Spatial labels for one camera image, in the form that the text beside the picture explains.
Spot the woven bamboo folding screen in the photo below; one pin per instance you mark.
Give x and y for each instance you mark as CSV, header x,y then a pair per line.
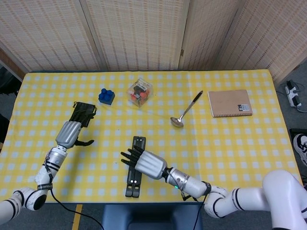
x,y
144,36

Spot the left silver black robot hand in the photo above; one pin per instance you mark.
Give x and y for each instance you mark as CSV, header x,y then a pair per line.
x,y
68,134

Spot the blue toy building block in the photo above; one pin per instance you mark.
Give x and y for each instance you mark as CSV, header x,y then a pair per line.
x,y
106,98

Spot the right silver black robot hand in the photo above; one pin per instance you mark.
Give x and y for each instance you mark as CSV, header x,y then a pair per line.
x,y
151,164

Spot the white power strip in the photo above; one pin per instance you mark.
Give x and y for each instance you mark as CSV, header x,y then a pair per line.
x,y
291,93

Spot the clear plastic box with toys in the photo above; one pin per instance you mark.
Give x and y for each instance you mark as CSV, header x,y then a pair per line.
x,y
140,93

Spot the black white sneaker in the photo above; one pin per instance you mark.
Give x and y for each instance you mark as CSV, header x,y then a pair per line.
x,y
301,146

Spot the yellow white checked tablecloth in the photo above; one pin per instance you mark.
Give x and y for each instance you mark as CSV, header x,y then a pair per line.
x,y
216,148

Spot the dark bulky object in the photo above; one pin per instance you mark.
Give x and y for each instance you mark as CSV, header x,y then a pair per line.
x,y
7,81

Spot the black folding laptop stand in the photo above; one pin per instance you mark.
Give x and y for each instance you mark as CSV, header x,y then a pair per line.
x,y
134,187

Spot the brown spiral notebook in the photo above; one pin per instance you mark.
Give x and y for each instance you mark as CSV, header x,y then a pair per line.
x,y
227,103

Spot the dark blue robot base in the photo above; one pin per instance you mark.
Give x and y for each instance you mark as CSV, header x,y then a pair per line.
x,y
151,215

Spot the yellow floor tape strip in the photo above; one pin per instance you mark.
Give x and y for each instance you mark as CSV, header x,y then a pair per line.
x,y
77,215

